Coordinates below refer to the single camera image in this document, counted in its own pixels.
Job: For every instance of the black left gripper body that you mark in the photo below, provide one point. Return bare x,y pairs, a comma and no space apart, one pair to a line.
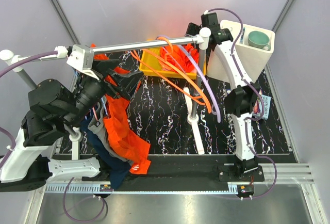
92,91

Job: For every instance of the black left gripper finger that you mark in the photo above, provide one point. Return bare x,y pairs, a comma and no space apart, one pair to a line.
127,84
108,67

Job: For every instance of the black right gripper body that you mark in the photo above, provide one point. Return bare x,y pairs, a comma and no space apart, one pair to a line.
193,29

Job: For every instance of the lilac wire clothes hanger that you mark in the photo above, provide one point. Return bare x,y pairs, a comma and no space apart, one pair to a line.
214,109

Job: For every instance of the orange drawstring shorts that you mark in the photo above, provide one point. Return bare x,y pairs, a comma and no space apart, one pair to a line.
179,59

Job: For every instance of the orange clothes hanger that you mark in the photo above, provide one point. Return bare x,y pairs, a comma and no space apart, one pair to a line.
200,99

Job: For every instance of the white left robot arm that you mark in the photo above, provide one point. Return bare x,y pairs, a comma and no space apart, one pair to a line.
54,112

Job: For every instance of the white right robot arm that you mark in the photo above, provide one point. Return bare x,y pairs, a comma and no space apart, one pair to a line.
243,96

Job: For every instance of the pink clothes hanger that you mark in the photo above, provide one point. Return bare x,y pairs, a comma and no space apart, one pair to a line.
100,111

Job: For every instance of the yellow plastic crate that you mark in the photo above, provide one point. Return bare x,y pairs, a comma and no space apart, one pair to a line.
153,62

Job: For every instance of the grey garment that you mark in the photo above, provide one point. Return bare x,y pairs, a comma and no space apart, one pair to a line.
97,127

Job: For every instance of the orange garment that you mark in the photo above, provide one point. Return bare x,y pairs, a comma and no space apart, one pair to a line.
122,139

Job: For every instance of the black marble table mat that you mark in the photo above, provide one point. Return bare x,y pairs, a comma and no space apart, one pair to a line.
158,115

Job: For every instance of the silver clothes rack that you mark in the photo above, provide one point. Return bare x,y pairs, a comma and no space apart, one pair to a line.
202,39

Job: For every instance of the blue pen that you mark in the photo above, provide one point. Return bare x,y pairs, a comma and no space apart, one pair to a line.
242,35

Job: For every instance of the white storage box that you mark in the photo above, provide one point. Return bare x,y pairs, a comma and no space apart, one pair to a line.
253,60

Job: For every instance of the teal ceramic cup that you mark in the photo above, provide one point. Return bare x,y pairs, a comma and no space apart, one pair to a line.
259,40

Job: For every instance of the navy blue garment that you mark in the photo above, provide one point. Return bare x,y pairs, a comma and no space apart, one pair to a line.
117,168

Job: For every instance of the treehouse children's book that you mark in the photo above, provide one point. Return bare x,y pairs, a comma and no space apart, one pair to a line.
264,106

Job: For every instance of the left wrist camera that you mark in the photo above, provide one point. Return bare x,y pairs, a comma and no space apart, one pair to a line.
81,58

